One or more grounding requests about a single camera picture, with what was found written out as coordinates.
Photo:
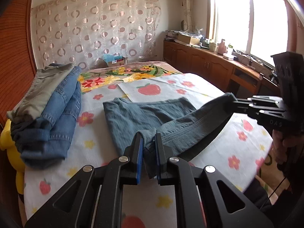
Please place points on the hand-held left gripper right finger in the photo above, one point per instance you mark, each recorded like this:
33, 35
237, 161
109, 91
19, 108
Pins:
158, 158

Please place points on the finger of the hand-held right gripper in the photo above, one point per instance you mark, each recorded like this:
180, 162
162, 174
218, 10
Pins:
242, 106
263, 99

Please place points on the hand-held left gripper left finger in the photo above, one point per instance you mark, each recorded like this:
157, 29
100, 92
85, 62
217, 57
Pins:
139, 158

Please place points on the grey-blue jeans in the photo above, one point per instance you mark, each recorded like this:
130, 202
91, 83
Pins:
142, 114

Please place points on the folded grey-green pants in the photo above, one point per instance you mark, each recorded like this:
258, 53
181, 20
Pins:
40, 83

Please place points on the person's right hand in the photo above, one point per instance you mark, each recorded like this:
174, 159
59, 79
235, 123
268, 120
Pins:
279, 147

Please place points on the pink tissue box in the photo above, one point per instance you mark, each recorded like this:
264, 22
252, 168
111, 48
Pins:
230, 57

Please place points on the wooden sideboard cabinet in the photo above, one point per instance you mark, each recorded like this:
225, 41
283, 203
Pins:
201, 64

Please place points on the green-capped bottle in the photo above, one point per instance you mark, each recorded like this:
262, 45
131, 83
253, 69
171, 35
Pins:
230, 48

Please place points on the pink bottle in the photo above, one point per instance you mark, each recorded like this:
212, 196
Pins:
222, 46

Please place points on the white jar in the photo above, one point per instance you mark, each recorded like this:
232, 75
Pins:
213, 46

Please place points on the wood-framed window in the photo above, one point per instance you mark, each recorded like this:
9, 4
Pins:
249, 19

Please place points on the floral blanket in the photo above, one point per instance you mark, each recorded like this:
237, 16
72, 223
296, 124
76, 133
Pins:
114, 78

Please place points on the open cardboard box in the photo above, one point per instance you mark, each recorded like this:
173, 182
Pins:
187, 39

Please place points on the folded blue jeans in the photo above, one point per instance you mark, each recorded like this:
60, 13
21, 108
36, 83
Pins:
61, 104

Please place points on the small cardboard box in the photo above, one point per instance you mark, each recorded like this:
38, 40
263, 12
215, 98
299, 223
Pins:
116, 63

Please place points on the stack of books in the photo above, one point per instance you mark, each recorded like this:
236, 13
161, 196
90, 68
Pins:
171, 35

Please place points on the blue plastic bag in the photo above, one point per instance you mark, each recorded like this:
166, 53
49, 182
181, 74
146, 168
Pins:
110, 57

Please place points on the person's dark clothing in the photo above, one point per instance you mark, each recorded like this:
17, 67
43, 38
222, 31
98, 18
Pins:
280, 211

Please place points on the beige window curtain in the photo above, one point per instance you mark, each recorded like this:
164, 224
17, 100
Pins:
188, 4

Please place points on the dark folded cloth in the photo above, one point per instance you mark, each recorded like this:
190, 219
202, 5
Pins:
26, 130

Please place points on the yellow plush toy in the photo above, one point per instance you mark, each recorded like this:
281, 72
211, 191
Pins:
11, 156

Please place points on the circle-patterned sheer curtain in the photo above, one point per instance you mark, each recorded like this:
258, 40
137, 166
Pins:
95, 28

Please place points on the wall socket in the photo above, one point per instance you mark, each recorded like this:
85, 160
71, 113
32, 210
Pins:
135, 30

